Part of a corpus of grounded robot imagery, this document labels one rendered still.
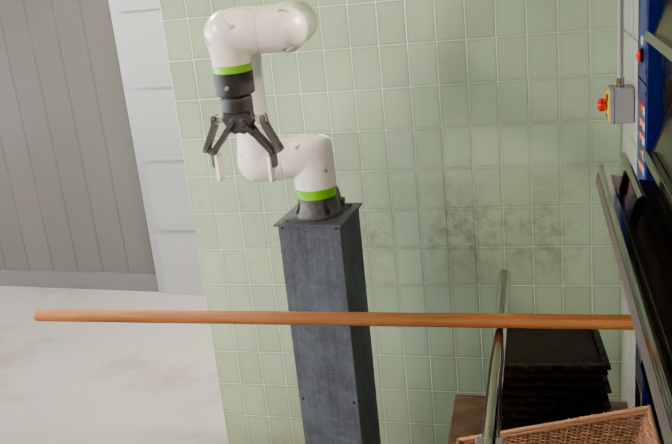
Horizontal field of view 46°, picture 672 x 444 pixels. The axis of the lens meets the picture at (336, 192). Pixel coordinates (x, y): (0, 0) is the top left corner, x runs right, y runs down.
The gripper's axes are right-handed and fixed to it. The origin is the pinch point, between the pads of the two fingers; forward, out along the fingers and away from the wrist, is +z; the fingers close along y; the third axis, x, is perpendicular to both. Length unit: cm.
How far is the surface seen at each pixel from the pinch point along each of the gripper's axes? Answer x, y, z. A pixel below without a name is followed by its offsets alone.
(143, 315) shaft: 24.8, 19.6, 26.0
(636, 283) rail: 58, -85, -4
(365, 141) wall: -97, -6, 19
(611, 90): -66, -88, -4
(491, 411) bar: 54, -63, 24
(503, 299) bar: 8, -62, 26
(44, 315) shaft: 25, 46, 27
